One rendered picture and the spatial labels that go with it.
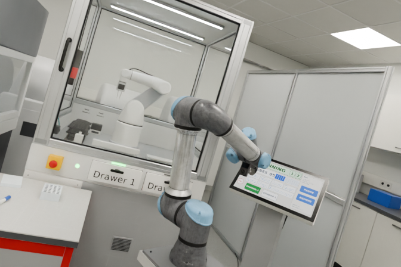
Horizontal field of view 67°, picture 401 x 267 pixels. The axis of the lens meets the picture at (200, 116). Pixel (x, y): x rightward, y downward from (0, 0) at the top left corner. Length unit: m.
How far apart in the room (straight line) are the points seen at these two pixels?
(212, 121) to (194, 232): 0.42
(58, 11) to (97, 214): 3.60
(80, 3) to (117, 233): 1.31
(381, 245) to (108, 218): 2.88
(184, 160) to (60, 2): 4.06
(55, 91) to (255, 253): 1.51
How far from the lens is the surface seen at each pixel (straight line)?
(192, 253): 1.26
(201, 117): 1.14
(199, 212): 1.22
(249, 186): 1.94
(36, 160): 1.89
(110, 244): 2.02
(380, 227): 3.91
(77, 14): 1.84
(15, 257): 1.41
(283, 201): 1.89
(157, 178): 1.86
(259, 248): 2.07
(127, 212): 1.94
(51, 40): 4.97
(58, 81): 1.82
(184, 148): 1.25
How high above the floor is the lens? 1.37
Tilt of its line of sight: 1 degrees down
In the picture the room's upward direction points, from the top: 17 degrees clockwise
